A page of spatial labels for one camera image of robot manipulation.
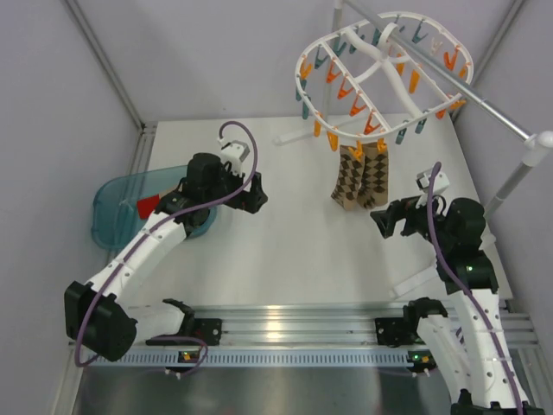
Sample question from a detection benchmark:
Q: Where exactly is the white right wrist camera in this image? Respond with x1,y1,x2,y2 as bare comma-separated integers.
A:
416,169,450,198

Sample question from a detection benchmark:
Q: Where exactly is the teal plastic basket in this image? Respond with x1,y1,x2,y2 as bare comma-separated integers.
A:
90,164,217,251

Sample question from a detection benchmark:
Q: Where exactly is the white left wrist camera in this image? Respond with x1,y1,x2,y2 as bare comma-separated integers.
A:
217,138,250,176

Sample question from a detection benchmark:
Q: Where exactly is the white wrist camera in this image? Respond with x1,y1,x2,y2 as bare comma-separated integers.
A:
217,138,250,176
416,169,450,198

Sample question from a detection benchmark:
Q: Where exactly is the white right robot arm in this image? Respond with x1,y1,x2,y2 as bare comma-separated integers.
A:
371,196,544,414

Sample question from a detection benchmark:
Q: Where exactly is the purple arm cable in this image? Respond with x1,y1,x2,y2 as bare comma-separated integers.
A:
425,162,524,410
75,120,260,368

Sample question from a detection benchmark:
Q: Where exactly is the metal drying rack stand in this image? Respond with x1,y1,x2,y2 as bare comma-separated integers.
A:
272,0,553,299

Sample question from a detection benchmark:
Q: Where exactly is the white round clip hanger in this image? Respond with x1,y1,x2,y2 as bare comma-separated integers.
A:
280,11,474,153

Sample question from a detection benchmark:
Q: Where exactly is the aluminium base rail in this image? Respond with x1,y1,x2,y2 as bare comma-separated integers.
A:
68,302,541,368

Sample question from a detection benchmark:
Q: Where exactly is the brown argyle sock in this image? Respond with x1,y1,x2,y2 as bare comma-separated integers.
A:
331,146,365,211
357,143,389,209

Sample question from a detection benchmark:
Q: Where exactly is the orange clip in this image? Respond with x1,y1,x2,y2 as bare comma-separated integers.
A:
349,141,364,159
377,137,387,154
327,131,339,151

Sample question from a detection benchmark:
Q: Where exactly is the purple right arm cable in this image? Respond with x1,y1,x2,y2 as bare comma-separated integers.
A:
425,162,524,410

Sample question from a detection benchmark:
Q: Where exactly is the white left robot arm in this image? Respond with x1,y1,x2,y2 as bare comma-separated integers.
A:
64,153,268,361

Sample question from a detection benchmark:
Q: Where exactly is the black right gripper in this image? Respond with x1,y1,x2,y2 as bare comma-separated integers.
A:
372,188,454,250

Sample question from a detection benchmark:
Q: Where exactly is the beige sock with red cuff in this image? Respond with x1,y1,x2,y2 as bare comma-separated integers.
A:
136,185,179,221

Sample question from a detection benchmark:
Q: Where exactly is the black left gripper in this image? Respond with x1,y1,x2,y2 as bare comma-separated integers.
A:
204,159,266,214

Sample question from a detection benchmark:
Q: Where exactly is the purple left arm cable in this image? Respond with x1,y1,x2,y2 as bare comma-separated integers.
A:
75,120,260,368

